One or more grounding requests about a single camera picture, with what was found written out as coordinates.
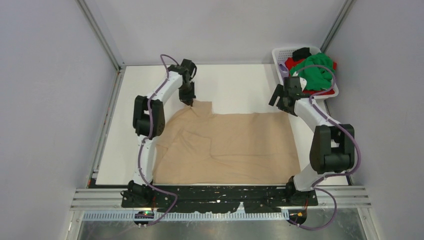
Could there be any beige t shirt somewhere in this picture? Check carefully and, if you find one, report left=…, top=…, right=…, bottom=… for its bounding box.
left=153, top=101, right=301, bottom=185

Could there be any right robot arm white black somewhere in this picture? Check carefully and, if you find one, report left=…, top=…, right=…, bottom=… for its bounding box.
left=269, top=76, right=361, bottom=205

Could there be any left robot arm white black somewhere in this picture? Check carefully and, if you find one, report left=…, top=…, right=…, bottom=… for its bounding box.
left=121, top=59, right=197, bottom=208

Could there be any lavender garment in basket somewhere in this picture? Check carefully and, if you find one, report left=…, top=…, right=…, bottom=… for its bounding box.
left=278, top=61, right=290, bottom=79

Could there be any red t shirt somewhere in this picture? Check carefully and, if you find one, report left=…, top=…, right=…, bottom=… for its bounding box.
left=284, top=56, right=338, bottom=98

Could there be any green t shirt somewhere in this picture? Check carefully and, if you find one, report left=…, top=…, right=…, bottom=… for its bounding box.
left=288, top=52, right=336, bottom=92

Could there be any white plastic laundry basket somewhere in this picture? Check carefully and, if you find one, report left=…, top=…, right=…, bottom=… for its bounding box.
left=271, top=45, right=339, bottom=99

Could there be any black garment in basket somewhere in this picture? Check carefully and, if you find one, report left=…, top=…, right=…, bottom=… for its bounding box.
left=292, top=47, right=312, bottom=62

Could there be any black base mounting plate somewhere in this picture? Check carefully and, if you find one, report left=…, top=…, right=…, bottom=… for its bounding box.
left=120, top=183, right=318, bottom=214

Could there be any white slotted cable duct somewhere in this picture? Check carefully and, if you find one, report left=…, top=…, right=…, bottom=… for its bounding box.
left=82, top=209, right=289, bottom=222

